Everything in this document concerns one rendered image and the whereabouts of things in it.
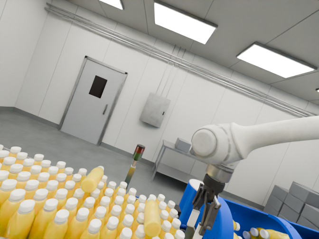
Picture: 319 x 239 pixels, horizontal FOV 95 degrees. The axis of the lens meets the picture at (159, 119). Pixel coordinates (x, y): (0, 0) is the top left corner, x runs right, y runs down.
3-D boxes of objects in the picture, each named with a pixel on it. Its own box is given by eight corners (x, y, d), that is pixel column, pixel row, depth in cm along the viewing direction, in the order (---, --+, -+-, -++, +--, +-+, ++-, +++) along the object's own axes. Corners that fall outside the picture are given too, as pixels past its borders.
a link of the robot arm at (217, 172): (225, 163, 60) (220, 176, 60) (205, 155, 59) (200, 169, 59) (239, 172, 51) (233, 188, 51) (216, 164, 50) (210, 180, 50)
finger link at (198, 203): (204, 190, 55) (203, 187, 57) (191, 208, 60) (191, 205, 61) (213, 193, 56) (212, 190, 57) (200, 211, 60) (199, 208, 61)
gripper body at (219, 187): (230, 186, 51) (220, 210, 52) (219, 175, 60) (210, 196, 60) (212, 179, 51) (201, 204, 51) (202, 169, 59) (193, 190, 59)
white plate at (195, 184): (192, 188, 123) (191, 190, 123) (223, 202, 121) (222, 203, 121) (187, 175, 150) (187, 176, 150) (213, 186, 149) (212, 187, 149)
